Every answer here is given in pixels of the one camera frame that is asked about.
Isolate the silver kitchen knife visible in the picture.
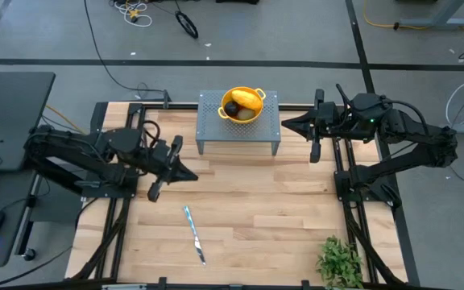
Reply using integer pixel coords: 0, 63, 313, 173
182, 205, 208, 267

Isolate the yellow plastic colander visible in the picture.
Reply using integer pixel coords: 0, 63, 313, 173
217, 86, 267, 125

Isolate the yellow mango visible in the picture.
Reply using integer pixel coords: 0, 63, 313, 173
231, 89, 263, 111

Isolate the white cable coil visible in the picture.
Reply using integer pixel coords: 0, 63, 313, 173
113, 0, 153, 28

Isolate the black avocado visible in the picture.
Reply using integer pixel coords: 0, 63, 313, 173
224, 100, 242, 118

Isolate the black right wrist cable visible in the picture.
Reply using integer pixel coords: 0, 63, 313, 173
383, 99, 431, 131

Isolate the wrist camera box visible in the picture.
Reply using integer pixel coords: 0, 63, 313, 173
151, 140, 173, 172
320, 101, 341, 131

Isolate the grey perforated metal shelf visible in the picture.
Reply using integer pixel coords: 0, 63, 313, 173
194, 89, 281, 156

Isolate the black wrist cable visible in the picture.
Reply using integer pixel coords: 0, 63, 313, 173
141, 119, 162, 151
383, 99, 431, 131

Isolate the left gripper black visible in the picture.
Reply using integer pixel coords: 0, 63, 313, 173
147, 135, 199, 203

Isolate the black aluminium rig frame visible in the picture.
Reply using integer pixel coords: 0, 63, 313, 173
64, 101, 410, 290

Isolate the green potted plant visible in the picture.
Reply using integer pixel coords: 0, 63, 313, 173
315, 235, 365, 290

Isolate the black caster wheel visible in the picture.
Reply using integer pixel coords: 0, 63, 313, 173
21, 246, 37, 263

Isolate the black cable ring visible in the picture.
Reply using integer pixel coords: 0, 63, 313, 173
174, 10, 200, 40

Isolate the black office desk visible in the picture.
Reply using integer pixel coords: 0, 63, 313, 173
0, 71, 57, 172

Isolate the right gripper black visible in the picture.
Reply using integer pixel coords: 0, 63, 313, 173
280, 89, 325, 164

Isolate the yellow floor cable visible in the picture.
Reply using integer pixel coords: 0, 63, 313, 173
362, 0, 464, 48
45, 103, 88, 135

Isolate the grey desk leg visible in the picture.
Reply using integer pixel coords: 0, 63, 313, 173
395, 0, 464, 30

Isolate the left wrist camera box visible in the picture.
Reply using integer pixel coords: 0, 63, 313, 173
151, 140, 173, 172

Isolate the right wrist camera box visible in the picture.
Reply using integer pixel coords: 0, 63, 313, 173
320, 101, 341, 131

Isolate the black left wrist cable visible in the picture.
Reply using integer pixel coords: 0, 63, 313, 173
141, 119, 162, 151

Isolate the brown-green kiwi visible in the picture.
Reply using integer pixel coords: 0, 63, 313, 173
236, 108, 256, 122

